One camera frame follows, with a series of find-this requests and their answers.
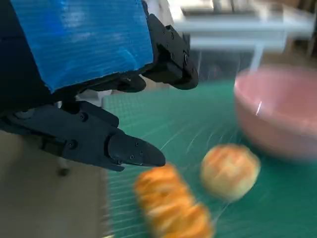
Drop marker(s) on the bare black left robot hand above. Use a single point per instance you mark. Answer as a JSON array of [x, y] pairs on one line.
[[86, 39]]

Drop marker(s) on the long toy bread loaf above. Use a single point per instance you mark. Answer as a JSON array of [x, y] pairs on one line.
[[168, 203]]

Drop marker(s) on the round toy bread bun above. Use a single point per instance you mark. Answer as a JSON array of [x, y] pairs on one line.
[[230, 171]]

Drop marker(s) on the pink bowl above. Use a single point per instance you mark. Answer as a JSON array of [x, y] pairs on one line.
[[272, 124]]

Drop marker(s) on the green cutting mat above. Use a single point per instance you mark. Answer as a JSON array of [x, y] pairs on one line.
[[173, 119]]

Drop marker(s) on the large white mesh cabinet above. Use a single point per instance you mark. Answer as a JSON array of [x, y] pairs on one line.
[[223, 24]]

